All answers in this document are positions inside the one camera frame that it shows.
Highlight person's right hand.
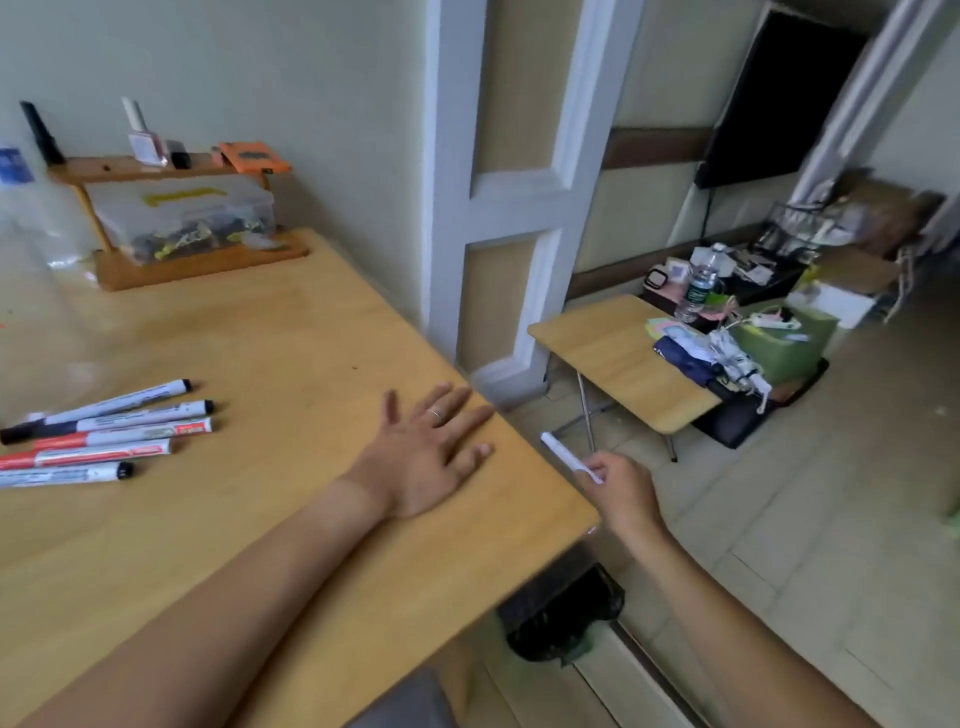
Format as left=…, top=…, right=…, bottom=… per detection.
left=573, top=450, right=669, bottom=543

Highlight person's left hand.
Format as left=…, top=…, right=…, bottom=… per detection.
left=341, top=382, right=496, bottom=522

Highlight white marker pen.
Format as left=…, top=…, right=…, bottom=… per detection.
left=540, top=432, right=606, bottom=486

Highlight person's right forearm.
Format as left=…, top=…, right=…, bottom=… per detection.
left=607, top=517, right=882, bottom=728

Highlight person's left forearm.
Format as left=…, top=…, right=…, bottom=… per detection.
left=15, top=476, right=395, bottom=728

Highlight small wooden folding table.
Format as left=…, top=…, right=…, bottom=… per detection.
left=527, top=294, right=723, bottom=464

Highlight dark blue folded umbrella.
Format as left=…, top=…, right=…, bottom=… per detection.
left=651, top=333, right=774, bottom=415

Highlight black floor mat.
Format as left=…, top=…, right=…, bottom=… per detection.
left=691, top=357, right=831, bottom=452

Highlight black trash bag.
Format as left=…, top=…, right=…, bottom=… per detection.
left=495, top=562, right=627, bottom=666

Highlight pastel notepad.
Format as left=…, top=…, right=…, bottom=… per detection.
left=645, top=315, right=696, bottom=343

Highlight plastic water bottle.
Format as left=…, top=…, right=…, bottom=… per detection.
left=673, top=243, right=730, bottom=325

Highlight green plastic bin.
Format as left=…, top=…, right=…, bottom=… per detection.
left=726, top=298, right=840, bottom=388

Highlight black low cabinet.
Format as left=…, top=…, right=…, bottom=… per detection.
left=639, top=255, right=810, bottom=336

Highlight wooden desk shelf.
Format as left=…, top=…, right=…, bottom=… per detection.
left=48, top=152, right=311, bottom=293

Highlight grey shorts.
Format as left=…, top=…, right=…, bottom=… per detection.
left=366, top=666, right=460, bottom=728

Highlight red whiteboard marker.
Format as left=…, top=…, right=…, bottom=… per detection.
left=0, top=439, right=173, bottom=472
left=31, top=417, right=213, bottom=452

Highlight black whiteboard marker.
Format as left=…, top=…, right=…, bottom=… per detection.
left=21, top=379, right=195, bottom=427
left=0, top=400, right=216, bottom=447
left=0, top=462, right=136, bottom=490

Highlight clear plastic storage box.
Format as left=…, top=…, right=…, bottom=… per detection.
left=87, top=175, right=278, bottom=265

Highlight orange box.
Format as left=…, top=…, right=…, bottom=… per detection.
left=219, top=141, right=293, bottom=176

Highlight white box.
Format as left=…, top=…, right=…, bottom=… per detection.
left=804, top=280, right=880, bottom=330

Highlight brown cardboard box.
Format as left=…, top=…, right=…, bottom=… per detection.
left=812, top=246, right=903, bottom=298

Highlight white tube bottle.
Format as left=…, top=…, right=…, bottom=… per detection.
left=121, top=96, right=168, bottom=168

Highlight large cardboard box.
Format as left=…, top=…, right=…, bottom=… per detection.
left=838, top=169, right=948, bottom=260

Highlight black television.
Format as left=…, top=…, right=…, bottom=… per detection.
left=693, top=6, right=873, bottom=190

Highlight clear plastic bottle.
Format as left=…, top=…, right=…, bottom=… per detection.
left=0, top=144, right=93, bottom=273

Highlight black remote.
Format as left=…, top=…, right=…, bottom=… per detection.
left=19, top=100, right=67, bottom=167

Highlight white door frame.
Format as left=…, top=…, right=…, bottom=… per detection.
left=420, top=0, right=648, bottom=411

